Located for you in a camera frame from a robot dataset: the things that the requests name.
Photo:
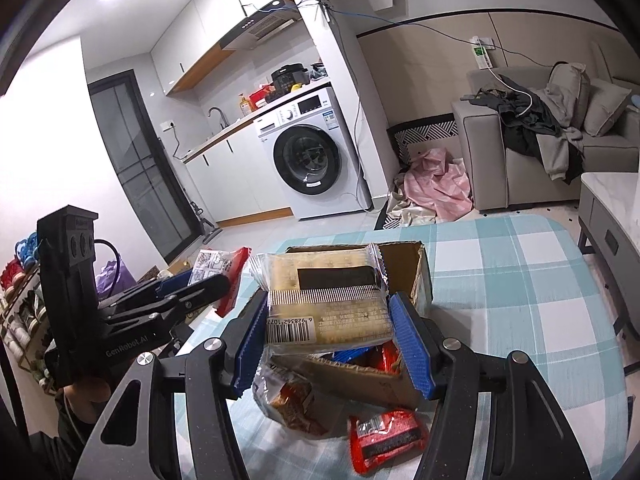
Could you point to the clear brown snack packet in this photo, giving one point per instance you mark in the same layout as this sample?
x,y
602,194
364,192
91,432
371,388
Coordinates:
x,y
292,400

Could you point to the red packet with orange print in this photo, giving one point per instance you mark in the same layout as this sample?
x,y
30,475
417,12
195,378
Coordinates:
x,y
385,357

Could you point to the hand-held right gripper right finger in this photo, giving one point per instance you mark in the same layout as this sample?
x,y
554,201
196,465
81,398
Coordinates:
x,y
412,345

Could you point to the black white patterned basket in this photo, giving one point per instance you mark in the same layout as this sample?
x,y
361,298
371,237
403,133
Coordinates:
x,y
425,132

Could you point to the white washing machine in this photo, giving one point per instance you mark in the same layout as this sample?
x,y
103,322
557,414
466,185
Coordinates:
x,y
310,160

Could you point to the blue snack packet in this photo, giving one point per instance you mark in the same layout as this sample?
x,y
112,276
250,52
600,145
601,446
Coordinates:
x,y
350,355

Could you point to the white upper kitchen cabinets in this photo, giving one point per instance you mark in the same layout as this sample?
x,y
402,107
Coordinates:
x,y
200,25

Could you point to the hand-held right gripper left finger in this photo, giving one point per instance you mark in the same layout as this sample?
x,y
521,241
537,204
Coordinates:
x,y
250,345

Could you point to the grey sofa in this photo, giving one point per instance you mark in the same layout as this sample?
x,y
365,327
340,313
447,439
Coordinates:
x,y
490,160

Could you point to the red black snack packet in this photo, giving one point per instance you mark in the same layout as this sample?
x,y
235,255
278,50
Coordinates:
x,y
387,440

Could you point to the dark clothes pile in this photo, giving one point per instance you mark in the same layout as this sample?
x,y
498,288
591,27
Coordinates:
x,y
520,120

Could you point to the black pressure cooker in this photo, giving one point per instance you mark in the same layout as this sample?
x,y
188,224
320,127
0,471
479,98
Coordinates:
x,y
287,77

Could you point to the yellow bottle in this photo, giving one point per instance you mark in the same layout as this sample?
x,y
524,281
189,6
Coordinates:
x,y
245,105

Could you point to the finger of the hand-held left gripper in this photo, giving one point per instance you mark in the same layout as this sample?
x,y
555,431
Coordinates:
x,y
190,297
172,280

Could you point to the white red-ended snack packet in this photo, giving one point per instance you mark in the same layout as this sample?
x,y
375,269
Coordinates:
x,y
220,265

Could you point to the white wall power strip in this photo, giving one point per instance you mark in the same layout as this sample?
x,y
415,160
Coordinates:
x,y
482,52

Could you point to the teal checked tablecloth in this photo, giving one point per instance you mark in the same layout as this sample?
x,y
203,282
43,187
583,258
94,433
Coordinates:
x,y
525,310

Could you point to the grey pillow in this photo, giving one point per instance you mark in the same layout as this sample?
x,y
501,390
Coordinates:
x,y
607,105

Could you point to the pink cloth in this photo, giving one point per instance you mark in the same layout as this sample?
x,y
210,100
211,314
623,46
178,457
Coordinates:
x,y
440,185

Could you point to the white marble coffee table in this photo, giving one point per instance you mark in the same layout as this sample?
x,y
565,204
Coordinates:
x,y
610,220

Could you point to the brown cardboard box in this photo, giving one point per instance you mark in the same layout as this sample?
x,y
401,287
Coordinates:
x,y
405,270

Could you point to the person's left forearm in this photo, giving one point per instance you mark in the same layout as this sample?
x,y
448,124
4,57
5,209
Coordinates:
x,y
60,445

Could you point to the person's left hand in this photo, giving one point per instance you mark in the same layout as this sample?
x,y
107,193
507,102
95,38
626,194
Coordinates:
x,y
87,392

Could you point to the kitchen faucet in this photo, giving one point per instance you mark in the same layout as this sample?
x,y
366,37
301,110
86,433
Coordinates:
x,y
217,115

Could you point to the purple plastic bag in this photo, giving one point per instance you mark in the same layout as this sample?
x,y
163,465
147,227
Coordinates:
x,y
117,280

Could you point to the cream cloth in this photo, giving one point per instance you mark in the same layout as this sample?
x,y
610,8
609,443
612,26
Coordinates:
x,y
407,212

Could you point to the beige cracker packet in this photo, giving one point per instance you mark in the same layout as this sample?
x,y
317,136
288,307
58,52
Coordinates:
x,y
325,310

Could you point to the grey hoodie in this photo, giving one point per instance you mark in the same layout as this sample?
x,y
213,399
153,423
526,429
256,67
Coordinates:
x,y
560,110

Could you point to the black glass door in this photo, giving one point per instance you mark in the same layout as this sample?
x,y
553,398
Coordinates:
x,y
135,170

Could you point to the range hood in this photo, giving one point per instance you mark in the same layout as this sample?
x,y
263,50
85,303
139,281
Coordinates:
x,y
260,27

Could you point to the shoe rack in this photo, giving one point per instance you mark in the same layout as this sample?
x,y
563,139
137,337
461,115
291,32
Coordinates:
x,y
20,310

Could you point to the white kitchen base cabinets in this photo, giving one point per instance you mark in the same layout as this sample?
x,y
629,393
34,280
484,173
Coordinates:
x,y
235,170

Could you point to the red box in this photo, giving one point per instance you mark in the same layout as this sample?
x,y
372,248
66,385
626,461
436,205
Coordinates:
x,y
260,96

